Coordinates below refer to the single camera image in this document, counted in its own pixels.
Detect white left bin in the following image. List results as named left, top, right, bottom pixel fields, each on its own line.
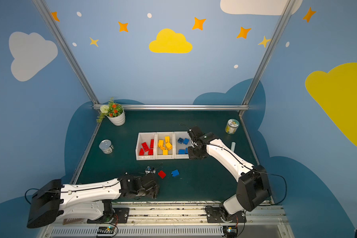
left=135, top=132, right=157, bottom=161

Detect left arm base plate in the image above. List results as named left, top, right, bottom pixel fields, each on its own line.
left=103, top=207, right=130, bottom=224

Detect silver tin can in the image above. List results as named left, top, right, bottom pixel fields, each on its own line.
left=99, top=139, right=114, bottom=154

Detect potted flower plant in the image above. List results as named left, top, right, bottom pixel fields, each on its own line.
left=96, top=97, right=126, bottom=126

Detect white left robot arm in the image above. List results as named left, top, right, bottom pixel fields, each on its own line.
left=26, top=173, right=160, bottom=229

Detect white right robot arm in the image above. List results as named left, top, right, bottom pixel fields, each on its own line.
left=187, top=126, right=271, bottom=217

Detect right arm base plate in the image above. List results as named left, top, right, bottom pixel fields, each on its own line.
left=204, top=206, right=247, bottom=223

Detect brown slotted scoop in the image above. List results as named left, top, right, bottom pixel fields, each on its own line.
left=62, top=218, right=85, bottom=225

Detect clear labelled plastic jar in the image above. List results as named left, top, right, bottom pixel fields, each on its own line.
left=225, top=119, right=240, bottom=134

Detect aluminium frame rail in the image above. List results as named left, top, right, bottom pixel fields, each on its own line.
left=93, top=104, right=249, bottom=111

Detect red small brick binned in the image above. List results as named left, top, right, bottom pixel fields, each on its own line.
left=139, top=148, right=146, bottom=156

